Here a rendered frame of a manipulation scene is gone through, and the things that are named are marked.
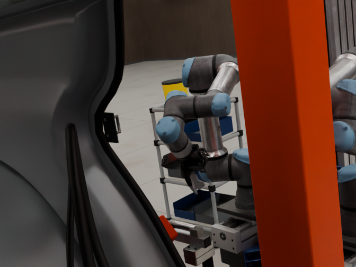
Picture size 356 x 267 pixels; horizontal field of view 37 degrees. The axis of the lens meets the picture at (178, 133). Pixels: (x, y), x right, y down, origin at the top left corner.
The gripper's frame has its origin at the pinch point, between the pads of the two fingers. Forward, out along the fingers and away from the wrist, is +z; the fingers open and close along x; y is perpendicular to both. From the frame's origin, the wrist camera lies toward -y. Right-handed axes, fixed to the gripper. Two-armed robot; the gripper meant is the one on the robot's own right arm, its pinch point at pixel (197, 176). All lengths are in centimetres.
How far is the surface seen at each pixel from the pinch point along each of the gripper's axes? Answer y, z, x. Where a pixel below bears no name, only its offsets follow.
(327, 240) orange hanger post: 51, -30, -36
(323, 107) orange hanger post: 54, -51, -10
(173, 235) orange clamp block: 14, -41, -39
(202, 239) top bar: 13.3, -20.2, -32.0
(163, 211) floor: -125, 219, 83
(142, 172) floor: -194, 289, 159
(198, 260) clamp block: 11.3, -16.8, -37.3
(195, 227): 10.6, -20.7, -28.4
